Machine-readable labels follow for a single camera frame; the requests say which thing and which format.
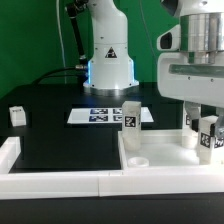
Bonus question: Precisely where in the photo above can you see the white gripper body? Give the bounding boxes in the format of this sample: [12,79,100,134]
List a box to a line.
[157,25,224,108]

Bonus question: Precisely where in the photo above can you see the white U-shaped fence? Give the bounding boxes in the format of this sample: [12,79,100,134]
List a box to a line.
[0,137,224,200]

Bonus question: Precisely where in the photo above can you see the white AprilTag sheet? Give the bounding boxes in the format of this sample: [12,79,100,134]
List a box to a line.
[66,106,155,125]

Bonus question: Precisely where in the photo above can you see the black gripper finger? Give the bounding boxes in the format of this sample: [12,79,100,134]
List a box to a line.
[184,101,201,132]
[215,108,224,138]

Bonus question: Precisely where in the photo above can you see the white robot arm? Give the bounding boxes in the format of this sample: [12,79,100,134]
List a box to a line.
[67,0,224,138]

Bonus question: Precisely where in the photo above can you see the white hanging cable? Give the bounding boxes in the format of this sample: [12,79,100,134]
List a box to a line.
[55,0,68,84]

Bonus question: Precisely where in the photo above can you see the white square tabletop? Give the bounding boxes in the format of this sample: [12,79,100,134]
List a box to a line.
[117,129,224,171]

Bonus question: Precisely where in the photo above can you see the thin dark cable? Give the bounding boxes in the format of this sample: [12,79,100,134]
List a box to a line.
[138,0,159,64]

